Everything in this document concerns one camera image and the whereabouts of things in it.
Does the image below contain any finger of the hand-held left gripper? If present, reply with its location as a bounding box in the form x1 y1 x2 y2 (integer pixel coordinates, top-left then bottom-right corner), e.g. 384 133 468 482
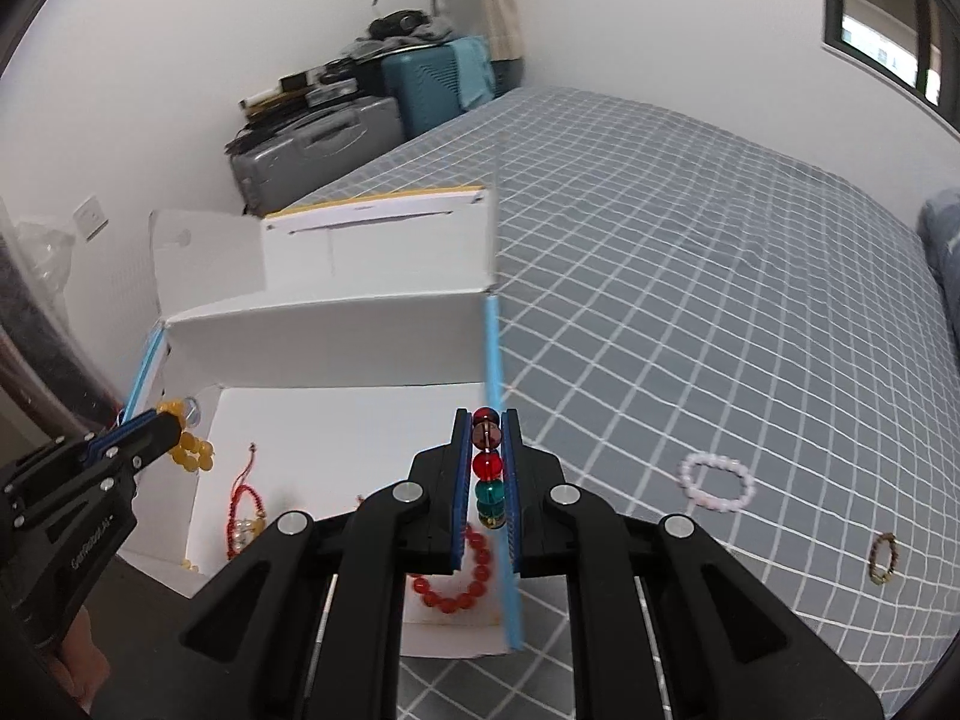
96 411 185 497
82 405 164 460

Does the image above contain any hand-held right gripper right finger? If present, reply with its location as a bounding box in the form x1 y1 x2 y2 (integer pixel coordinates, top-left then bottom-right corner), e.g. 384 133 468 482
501 408 883 720

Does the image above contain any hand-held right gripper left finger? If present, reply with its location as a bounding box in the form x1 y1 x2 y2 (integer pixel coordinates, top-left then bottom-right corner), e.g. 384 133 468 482
180 406 475 720

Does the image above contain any multicolour glass bead bracelet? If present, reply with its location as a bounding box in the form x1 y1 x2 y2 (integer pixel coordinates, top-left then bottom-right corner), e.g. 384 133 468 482
471 406 507 530

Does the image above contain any yellow bead bracelet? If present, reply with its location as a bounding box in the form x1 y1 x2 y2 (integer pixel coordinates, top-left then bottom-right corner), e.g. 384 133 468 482
155 399 217 474

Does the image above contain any red bead bracelet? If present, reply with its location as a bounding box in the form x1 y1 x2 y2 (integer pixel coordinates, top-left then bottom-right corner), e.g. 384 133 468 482
409 525 494 613

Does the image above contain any white pearl bracelet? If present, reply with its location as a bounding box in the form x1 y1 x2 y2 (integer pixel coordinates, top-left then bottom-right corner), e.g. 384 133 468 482
229 514 268 550

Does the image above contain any blue and yellow cardboard box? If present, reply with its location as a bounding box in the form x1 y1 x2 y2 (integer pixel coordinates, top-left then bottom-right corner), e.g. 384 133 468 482
120 184 526 661

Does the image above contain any person's left hand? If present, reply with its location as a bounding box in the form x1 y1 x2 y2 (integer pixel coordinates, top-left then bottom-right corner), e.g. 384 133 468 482
51 604 115 715

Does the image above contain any clear plastic bag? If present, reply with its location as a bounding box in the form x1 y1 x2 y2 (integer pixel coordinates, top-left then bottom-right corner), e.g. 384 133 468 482
11 217 76 295

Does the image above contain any grey suitcase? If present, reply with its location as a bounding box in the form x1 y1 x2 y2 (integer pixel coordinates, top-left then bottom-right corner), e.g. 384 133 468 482
228 95 407 218

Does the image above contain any pile of small boxes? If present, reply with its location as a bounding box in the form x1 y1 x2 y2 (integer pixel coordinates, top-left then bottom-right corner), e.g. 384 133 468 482
238 60 362 122

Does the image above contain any teal suitcase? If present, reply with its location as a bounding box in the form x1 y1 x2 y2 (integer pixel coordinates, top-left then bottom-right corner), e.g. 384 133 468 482
380 37 498 142

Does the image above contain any teal cloth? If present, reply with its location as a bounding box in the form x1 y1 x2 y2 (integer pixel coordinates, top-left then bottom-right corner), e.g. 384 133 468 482
450 37 498 110

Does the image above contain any black bag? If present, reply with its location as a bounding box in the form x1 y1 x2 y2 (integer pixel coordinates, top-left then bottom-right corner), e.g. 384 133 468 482
366 9 451 47

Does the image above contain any beige curtain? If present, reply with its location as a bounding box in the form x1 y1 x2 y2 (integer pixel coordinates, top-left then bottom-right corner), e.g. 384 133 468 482
471 0 526 88

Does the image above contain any folded blue grey quilt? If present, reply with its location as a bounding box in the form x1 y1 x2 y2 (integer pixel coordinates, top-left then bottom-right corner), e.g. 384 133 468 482
916 191 960 362

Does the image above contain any dark framed window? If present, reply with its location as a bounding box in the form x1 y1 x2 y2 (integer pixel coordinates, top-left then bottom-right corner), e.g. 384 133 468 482
820 0 960 128

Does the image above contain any pink bead bracelet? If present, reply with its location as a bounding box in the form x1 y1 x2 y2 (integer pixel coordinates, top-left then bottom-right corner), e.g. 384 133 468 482
678 451 755 513

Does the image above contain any white wall socket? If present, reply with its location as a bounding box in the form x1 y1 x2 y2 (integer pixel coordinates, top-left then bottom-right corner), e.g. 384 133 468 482
73 195 110 242

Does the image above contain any brown green stone bracelet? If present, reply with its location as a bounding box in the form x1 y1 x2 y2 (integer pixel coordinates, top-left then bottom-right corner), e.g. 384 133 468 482
868 532 900 587

